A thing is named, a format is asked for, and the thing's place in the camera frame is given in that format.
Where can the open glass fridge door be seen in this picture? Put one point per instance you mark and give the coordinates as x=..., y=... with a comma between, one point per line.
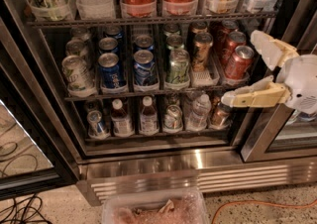
x=30, y=160

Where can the blue can behind right door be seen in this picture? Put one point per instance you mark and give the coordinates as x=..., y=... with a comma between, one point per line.
x=304, y=117

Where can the clear plastic bin on floor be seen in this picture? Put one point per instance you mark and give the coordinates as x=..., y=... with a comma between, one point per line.
x=170, y=206

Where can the blue can bottom shelf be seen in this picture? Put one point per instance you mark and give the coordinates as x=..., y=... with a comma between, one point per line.
x=97, y=126

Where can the red can middle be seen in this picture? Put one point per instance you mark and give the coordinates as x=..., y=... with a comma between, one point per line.
x=232, y=40

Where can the brown juice bottle left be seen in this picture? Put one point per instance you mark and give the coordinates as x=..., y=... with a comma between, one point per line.
x=122, y=121

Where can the copper can bottom shelf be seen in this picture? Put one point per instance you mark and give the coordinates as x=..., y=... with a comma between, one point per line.
x=220, y=116

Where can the red can front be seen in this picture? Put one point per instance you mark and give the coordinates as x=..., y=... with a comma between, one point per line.
x=239, y=62

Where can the brown juice bottle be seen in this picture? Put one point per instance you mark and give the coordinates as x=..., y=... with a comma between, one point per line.
x=149, y=123
x=122, y=121

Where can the gold brown can front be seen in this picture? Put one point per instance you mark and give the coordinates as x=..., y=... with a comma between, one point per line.
x=202, y=44

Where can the brown juice bottle right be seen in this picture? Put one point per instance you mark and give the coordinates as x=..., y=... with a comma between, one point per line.
x=149, y=123

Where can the white green can front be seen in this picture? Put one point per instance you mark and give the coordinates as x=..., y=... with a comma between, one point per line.
x=80, y=82

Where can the blue Pepsi can front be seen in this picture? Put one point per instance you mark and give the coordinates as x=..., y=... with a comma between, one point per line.
x=113, y=78

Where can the silver can bottom shelf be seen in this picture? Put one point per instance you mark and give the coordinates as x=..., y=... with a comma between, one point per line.
x=172, y=121

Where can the clear water bottle bottom shelf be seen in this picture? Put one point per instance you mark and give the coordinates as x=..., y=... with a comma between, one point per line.
x=197, y=118

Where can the stainless steel fridge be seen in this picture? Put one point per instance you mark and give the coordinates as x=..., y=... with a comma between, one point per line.
x=260, y=147

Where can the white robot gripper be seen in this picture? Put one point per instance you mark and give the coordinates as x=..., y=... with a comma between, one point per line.
x=301, y=80

